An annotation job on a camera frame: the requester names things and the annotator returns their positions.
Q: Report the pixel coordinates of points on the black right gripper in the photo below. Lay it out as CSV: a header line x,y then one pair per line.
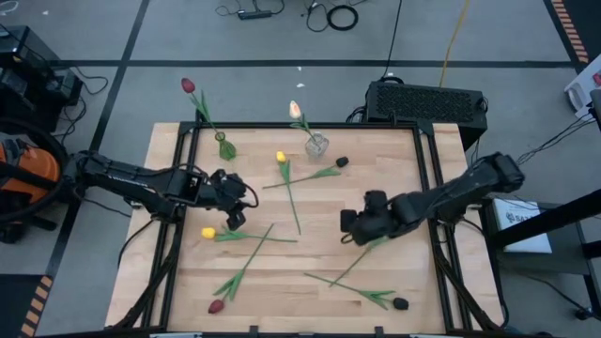
x,y
375,225

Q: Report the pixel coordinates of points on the yellow artificial tulip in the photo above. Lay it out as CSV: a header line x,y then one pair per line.
x,y
281,157
208,233

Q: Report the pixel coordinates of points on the dark purple artificial tulip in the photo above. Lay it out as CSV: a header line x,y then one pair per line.
x,y
400,303
342,162

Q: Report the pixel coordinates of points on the black caster wheel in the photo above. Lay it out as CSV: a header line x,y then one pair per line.
x,y
583,314

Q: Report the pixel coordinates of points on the black computer case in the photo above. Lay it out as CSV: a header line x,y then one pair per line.
x,y
422,103

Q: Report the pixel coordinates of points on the peach artificial tulip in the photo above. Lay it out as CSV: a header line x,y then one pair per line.
x,y
379,242

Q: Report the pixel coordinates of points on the orange and black vacuum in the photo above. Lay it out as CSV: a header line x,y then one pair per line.
x,y
28,171

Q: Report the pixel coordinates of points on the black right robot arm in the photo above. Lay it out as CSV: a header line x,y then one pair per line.
x,y
446,197

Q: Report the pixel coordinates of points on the red artificial tulip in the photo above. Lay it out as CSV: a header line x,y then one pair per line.
x,y
188,85
216,307

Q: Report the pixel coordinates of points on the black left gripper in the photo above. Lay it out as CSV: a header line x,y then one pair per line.
x,y
232,195

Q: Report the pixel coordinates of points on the cream white artificial tulip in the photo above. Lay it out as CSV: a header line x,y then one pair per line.
x,y
295,109

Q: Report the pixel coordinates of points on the black power strip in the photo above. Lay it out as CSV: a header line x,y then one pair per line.
x,y
255,15

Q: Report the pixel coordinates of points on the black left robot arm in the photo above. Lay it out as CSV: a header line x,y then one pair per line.
x,y
141,180

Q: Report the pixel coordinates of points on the white printed booklet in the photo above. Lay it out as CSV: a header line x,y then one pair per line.
x,y
526,230

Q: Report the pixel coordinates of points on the black equipment stack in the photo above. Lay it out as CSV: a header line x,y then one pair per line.
x,y
28,80

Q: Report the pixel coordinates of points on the clear glass vase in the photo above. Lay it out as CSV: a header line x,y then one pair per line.
x,y
317,148

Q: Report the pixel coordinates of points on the black metal table frame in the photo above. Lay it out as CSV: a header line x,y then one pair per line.
x,y
253,125

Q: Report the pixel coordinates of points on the white box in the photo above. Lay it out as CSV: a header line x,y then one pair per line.
x,y
580,91

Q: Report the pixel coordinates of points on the green glass vase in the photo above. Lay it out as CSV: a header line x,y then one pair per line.
x,y
227,151

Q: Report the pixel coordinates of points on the black side cart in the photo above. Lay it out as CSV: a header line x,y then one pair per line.
x,y
544,219

